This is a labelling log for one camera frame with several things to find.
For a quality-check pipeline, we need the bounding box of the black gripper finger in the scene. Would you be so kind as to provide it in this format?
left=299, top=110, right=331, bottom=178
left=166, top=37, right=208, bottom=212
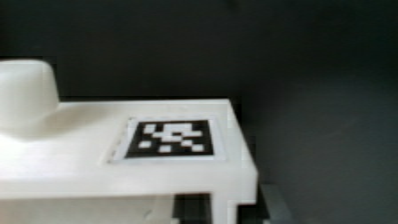
left=260, top=184, right=297, bottom=224

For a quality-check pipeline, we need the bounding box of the white drawer tray front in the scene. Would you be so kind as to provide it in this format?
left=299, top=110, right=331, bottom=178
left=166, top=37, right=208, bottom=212
left=0, top=60, right=258, bottom=224

